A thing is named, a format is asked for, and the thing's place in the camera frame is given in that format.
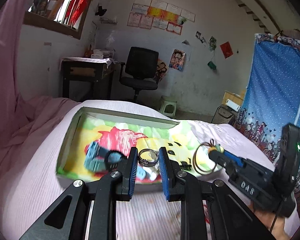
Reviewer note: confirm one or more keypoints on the red hanging decoration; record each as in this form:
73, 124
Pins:
74, 10

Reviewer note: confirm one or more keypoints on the wall certificates cluster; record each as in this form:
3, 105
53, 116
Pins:
149, 14

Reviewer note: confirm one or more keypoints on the dark wooden desk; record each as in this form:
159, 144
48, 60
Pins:
98, 73

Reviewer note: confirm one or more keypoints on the pink curtain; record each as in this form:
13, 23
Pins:
12, 106

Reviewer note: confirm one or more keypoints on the blue dotted curtain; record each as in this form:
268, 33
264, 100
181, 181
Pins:
272, 98

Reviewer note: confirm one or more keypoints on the brown window frame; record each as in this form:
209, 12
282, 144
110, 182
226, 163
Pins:
49, 15

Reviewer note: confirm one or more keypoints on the blue plastic hair clip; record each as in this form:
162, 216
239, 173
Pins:
100, 159

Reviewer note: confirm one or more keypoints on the green plastic stool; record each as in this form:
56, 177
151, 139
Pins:
168, 106

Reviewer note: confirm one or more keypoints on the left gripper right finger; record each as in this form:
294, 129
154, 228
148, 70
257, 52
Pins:
170, 182

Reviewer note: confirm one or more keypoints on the anime poster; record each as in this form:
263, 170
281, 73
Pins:
177, 60

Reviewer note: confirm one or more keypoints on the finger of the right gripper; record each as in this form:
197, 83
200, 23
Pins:
234, 158

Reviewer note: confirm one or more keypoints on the pink bed sheet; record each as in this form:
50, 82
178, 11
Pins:
29, 183

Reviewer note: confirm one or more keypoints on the red paper on wall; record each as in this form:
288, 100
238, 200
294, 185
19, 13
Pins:
226, 50

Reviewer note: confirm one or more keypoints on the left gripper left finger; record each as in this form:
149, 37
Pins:
129, 175

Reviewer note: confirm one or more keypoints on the black office chair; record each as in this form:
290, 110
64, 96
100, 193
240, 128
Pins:
141, 66

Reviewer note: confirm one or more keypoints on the white cardboard box tray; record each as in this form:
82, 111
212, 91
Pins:
114, 116

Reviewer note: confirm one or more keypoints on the green hanging pouch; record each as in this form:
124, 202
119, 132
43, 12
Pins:
211, 65

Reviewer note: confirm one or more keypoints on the person's right hand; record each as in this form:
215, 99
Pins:
267, 219

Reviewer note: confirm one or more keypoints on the colourful cartoon cloth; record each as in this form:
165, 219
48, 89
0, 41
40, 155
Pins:
180, 142

